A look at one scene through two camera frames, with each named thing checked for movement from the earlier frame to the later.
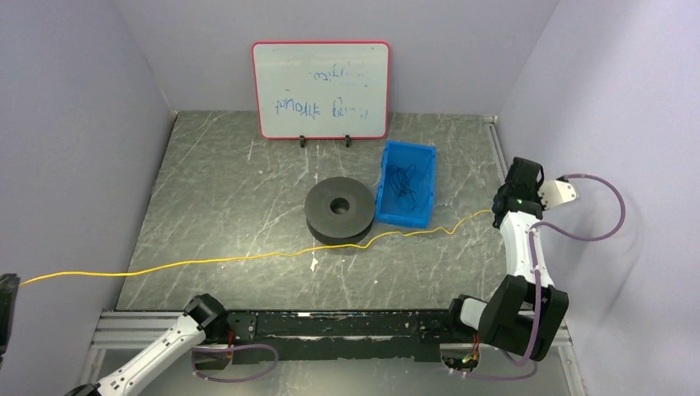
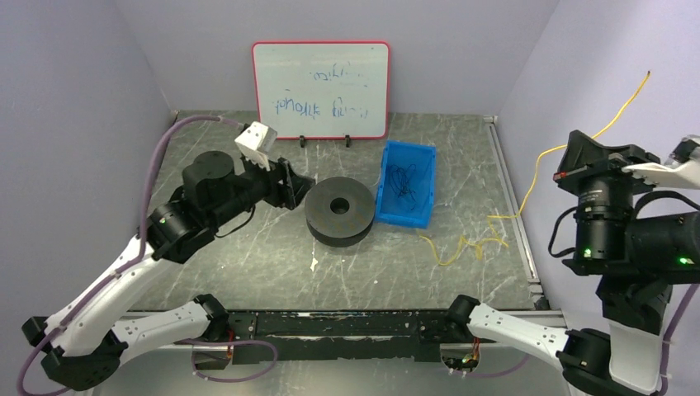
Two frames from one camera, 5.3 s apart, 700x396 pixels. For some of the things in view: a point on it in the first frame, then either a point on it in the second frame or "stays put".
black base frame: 370,335 stays put
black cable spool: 339,210 stays put
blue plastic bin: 405,189 stays put
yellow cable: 265,256 → 494,238
